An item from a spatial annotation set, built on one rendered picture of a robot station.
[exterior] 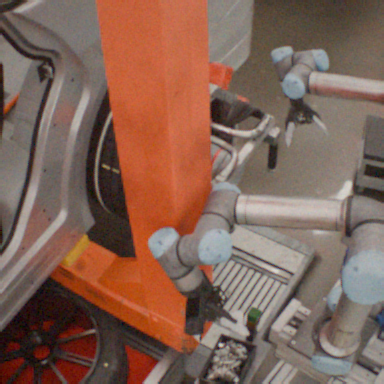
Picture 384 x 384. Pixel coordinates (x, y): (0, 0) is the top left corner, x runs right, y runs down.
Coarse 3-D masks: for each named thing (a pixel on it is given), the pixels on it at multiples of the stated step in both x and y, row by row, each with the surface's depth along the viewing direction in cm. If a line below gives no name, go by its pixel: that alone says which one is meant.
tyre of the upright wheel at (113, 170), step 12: (108, 96) 198; (108, 108) 197; (96, 120) 198; (96, 132) 198; (108, 132) 196; (216, 132) 241; (96, 144) 199; (108, 144) 196; (96, 156) 199; (108, 156) 197; (108, 168) 198; (120, 168) 196; (108, 180) 201; (120, 180) 199; (96, 192) 210; (108, 192) 204; (120, 192) 202; (96, 204) 221; (108, 204) 211; (120, 204) 206; (120, 216) 216
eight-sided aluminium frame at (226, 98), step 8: (216, 88) 203; (216, 96) 205; (224, 96) 212; (232, 96) 219; (224, 104) 226; (224, 112) 229; (224, 120) 232; (224, 136) 238; (232, 136) 236; (232, 144) 238
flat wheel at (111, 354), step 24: (48, 288) 222; (24, 312) 227; (48, 312) 232; (72, 312) 217; (96, 312) 214; (0, 336) 209; (24, 336) 210; (48, 336) 213; (72, 336) 210; (96, 336) 207; (120, 336) 209; (0, 360) 202; (48, 360) 202; (72, 360) 203; (96, 360) 200; (120, 360) 203
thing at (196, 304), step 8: (192, 296) 142; (200, 296) 141; (192, 304) 141; (200, 304) 140; (192, 312) 140; (200, 312) 139; (192, 320) 138; (200, 320) 138; (184, 328) 139; (192, 328) 137; (200, 328) 137
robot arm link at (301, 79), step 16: (304, 64) 174; (288, 80) 169; (304, 80) 169; (320, 80) 166; (336, 80) 164; (352, 80) 162; (368, 80) 160; (336, 96) 166; (352, 96) 162; (368, 96) 159
